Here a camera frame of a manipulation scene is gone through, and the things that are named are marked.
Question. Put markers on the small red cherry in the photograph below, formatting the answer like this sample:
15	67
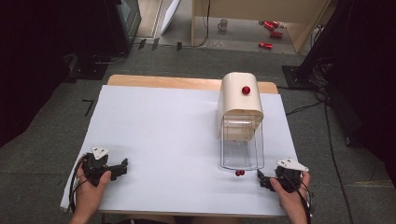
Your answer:
237	173
242	172

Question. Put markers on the person's right hand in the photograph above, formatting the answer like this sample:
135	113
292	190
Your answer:
291	202

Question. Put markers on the red can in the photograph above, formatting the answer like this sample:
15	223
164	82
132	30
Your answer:
268	25
265	45
275	23
276	34

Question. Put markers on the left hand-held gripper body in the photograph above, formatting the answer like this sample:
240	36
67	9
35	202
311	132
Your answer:
93	169

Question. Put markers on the white board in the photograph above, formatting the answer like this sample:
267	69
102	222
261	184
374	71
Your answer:
169	14

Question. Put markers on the person's left hand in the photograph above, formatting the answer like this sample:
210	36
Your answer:
88	193

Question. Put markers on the grey mug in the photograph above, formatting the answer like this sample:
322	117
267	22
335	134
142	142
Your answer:
222	24

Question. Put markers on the black stand base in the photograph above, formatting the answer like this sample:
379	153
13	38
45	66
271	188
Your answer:
295	77

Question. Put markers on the wooden table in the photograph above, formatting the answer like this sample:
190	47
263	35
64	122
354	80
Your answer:
174	82

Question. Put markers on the white paper sheet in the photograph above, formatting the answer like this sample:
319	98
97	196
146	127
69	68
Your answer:
162	149

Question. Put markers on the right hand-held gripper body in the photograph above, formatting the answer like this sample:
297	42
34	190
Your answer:
288	175

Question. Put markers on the cream and clear roll-top box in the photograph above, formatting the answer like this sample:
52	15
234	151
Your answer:
239	124

